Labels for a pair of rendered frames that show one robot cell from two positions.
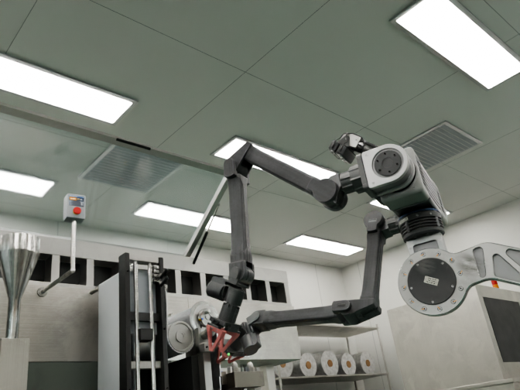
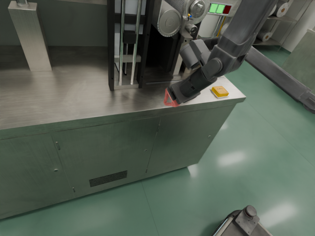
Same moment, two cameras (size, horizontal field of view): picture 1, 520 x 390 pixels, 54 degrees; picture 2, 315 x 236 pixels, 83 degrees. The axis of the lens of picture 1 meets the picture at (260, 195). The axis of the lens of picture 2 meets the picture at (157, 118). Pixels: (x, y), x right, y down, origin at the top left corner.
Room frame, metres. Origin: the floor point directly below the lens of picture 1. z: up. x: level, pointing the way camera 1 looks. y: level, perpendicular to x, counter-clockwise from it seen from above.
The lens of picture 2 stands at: (1.15, 0.11, 1.44)
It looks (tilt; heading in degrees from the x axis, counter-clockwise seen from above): 44 degrees down; 13
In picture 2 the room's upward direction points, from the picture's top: 14 degrees clockwise
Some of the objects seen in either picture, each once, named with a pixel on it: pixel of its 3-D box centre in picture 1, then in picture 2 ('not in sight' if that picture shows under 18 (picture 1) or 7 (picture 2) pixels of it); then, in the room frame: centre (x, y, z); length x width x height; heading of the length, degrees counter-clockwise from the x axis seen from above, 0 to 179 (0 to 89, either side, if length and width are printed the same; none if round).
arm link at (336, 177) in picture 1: (333, 193); not in sight; (1.44, -0.23, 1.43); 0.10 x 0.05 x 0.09; 64
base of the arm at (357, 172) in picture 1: (356, 179); not in sight; (1.41, -0.30, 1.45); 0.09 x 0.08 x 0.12; 154
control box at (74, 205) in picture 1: (75, 207); not in sight; (1.76, 0.71, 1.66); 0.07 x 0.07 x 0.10; 38
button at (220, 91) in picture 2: not in sight; (220, 91); (2.07, 0.02, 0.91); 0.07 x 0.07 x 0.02; 45
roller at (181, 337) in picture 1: (164, 343); (160, 14); (2.13, 0.47, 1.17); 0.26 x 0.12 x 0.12; 45
